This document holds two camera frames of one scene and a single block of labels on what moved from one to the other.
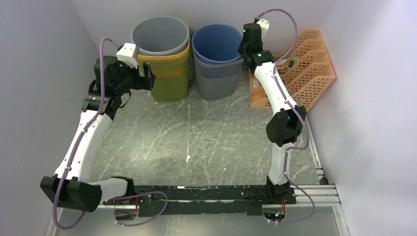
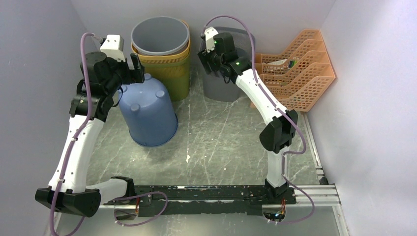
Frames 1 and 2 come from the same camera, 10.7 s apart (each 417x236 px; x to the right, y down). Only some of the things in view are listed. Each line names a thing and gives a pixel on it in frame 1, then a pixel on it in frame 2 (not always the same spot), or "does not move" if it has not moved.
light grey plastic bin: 159,35 does not move
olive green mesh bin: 172,81 does not move
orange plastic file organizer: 304,73 does not move
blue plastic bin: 217,44 → 150,113
